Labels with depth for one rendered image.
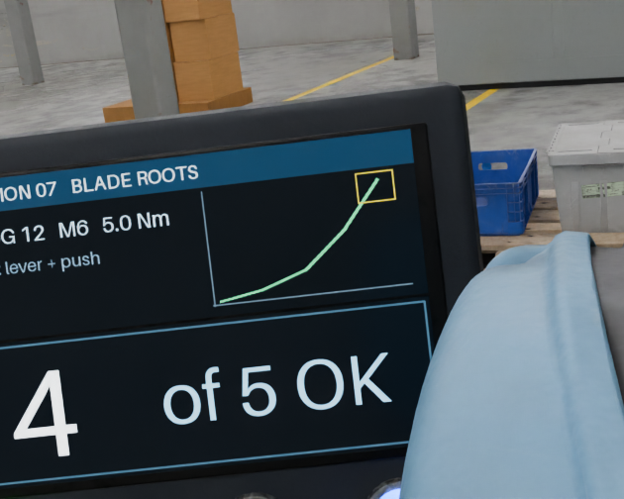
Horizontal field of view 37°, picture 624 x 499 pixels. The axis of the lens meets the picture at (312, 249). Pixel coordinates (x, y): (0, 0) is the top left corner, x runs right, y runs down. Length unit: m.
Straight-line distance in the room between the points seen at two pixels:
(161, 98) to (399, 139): 6.40
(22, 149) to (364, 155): 0.12
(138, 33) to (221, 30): 2.32
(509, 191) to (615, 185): 0.39
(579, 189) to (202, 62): 5.49
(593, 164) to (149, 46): 3.77
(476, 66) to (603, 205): 4.73
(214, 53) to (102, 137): 8.42
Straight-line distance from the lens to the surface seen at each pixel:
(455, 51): 8.37
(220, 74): 8.81
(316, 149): 0.31
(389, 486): 0.33
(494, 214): 3.77
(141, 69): 6.70
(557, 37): 8.14
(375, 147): 0.31
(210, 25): 8.73
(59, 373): 0.33
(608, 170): 3.69
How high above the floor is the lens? 1.30
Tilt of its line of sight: 17 degrees down
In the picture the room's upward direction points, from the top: 7 degrees counter-clockwise
